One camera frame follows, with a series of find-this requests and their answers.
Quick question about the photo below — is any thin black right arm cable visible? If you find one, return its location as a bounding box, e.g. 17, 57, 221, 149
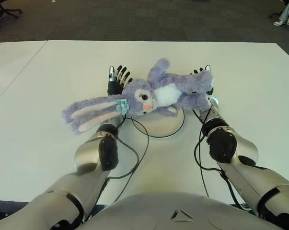
192, 109, 210, 197

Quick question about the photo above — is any white plate black rim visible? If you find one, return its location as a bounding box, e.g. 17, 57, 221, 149
132, 109, 185, 139

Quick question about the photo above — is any person in light trousers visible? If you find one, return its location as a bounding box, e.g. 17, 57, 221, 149
273, 0, 289, 26

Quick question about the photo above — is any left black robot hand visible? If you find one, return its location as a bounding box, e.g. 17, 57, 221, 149
106, 64, 133, 96

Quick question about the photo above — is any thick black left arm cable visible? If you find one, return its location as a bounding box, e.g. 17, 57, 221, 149
108, 136, 139, 180

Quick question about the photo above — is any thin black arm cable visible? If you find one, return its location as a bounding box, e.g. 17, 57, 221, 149
192, 109, 210, 197
112, 115, 150, 204

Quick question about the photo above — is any black office chair base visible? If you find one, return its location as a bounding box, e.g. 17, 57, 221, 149
0, 0, 23, 19

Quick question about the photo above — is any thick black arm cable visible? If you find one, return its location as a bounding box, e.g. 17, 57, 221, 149
108, 136, 139, 180
193, 124, 243, 209

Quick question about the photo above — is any silver robot torso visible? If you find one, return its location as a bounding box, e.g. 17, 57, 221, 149
81, 191, 284, 230

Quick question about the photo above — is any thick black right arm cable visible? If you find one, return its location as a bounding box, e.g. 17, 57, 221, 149
193, 124, 243, 209

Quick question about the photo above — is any purple plush rabbit doll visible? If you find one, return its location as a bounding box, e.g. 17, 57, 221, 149
61, 57, 216, 135

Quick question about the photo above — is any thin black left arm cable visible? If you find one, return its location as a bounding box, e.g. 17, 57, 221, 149
112, 115, 150, 204

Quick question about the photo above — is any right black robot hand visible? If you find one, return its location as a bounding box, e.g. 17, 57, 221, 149
193, 64, 216, 96

